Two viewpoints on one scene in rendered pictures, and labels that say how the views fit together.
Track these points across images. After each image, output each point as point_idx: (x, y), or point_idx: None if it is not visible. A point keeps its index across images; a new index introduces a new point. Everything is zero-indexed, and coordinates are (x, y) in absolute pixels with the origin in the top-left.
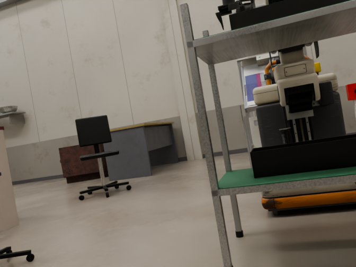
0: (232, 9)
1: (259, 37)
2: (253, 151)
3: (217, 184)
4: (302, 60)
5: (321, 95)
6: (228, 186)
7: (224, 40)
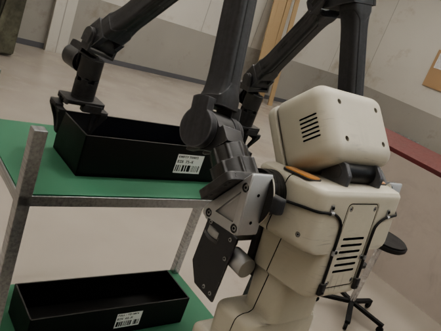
0: (244, 129)
1: None
2: (180, 291)
3: (171, 266)
4: (239, 296)
5: None
6: None
7: None
